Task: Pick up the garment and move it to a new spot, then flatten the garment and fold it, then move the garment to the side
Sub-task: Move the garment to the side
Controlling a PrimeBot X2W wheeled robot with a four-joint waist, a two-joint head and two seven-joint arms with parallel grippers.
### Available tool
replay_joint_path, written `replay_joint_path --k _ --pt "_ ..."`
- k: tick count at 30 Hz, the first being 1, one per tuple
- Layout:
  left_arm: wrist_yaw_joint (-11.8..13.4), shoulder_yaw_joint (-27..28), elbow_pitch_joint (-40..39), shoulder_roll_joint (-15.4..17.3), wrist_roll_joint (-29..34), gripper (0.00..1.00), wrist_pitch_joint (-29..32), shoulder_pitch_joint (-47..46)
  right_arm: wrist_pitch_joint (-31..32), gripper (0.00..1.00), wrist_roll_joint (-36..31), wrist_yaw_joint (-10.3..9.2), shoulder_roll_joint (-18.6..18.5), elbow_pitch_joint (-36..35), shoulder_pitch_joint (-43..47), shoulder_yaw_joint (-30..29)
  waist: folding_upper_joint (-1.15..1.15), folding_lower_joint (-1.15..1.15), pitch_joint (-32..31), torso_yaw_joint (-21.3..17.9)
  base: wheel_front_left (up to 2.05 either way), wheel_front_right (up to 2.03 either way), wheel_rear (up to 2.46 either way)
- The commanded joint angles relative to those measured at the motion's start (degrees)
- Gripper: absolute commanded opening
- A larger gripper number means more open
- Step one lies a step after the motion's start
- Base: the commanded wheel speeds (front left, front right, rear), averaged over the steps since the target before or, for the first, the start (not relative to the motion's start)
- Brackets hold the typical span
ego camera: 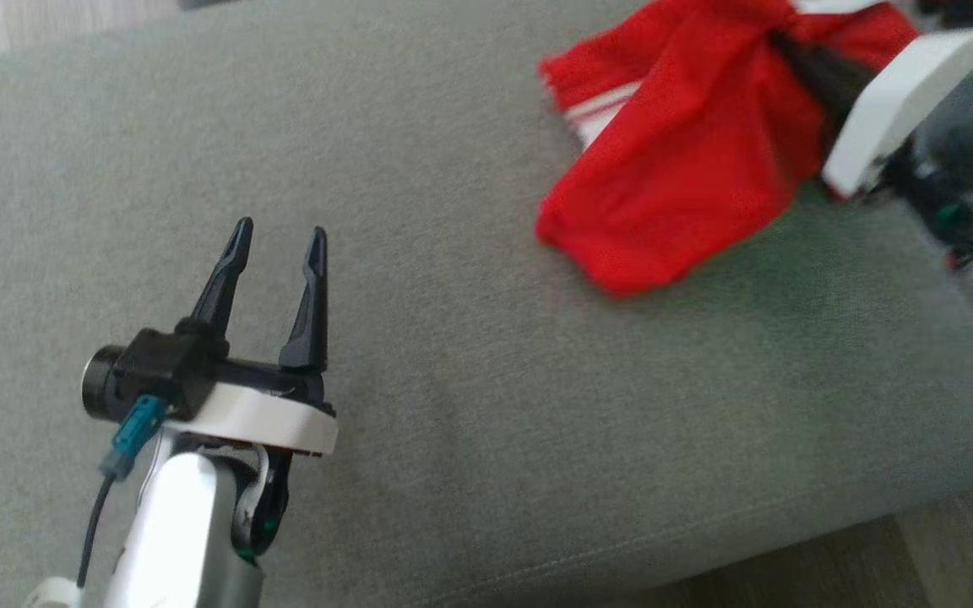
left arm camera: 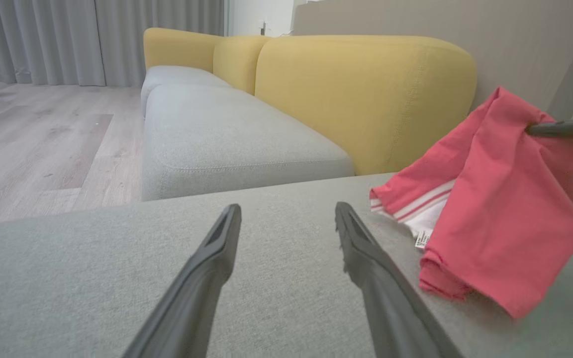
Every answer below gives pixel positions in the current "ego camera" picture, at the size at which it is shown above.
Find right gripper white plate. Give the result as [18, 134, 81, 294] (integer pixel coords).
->
[770, 21, 973, 199]

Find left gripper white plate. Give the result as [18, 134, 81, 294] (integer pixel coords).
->
[167, 217, 340, 459]

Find red and white jersey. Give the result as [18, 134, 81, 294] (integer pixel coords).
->
[535, 0, 922, 298]

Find grey sofa seat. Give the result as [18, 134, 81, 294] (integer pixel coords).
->
[0, 0, 973, 608]

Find left teal cable connector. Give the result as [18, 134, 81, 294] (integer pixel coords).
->
[101, 395, 168, 480]

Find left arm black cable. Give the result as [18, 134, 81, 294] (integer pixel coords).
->
[77, 473, 116, 589]

